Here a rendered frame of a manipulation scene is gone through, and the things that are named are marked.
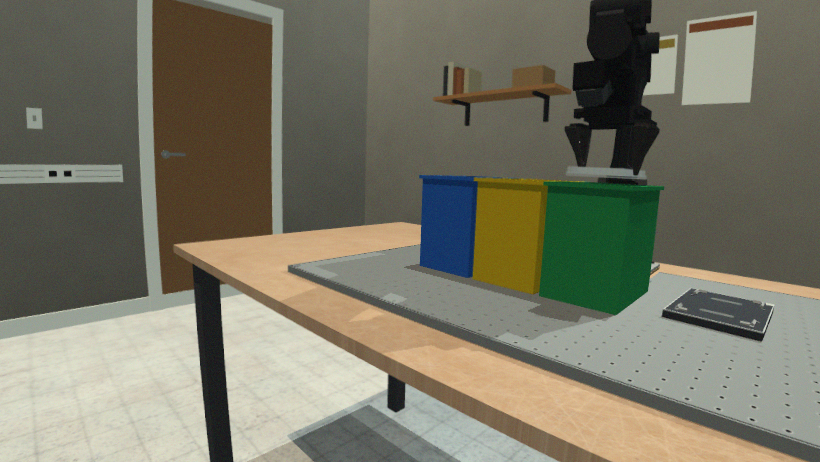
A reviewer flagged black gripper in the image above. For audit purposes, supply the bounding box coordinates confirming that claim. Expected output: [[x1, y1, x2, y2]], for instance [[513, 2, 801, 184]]
[[565, 105, 660, 176]]

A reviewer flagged green bin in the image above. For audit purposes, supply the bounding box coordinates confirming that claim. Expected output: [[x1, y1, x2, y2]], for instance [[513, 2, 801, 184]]
[[539, 181, 664, 315]]

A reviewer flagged white well plate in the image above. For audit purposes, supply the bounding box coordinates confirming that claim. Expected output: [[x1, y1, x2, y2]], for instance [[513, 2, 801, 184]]
[[566, 166, 647, 180]]

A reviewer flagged yellow bin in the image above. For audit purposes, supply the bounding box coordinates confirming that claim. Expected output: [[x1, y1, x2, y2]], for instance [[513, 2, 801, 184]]
[[472, 178, 559, 294]]

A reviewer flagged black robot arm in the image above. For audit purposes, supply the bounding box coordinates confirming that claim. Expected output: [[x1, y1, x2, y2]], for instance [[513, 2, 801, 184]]
[[573, 0, 660, 169]]

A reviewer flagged blue bin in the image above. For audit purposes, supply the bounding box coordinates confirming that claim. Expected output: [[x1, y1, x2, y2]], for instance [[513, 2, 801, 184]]
[[419, 175, 478, 278]]

